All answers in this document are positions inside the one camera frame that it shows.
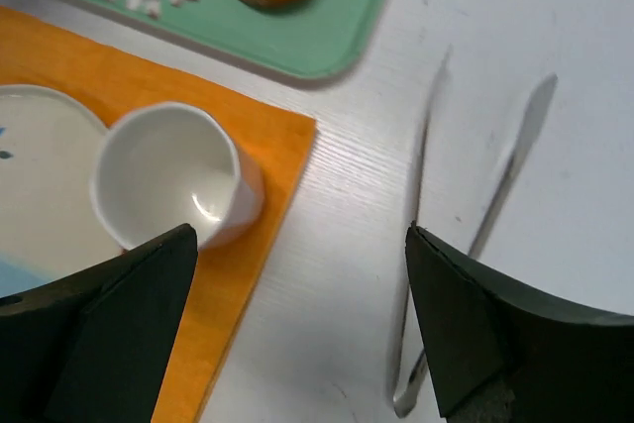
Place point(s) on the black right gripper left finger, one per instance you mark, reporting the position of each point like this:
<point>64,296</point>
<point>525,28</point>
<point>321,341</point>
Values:
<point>94,346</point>

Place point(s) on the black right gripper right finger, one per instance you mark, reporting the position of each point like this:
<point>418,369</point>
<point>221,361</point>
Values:
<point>499,350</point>

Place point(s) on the white blue ceramic plate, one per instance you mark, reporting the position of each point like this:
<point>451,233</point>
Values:
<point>49,143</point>

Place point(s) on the pink white ceramic mug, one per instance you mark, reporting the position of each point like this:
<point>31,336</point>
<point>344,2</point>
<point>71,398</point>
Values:
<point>169,164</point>

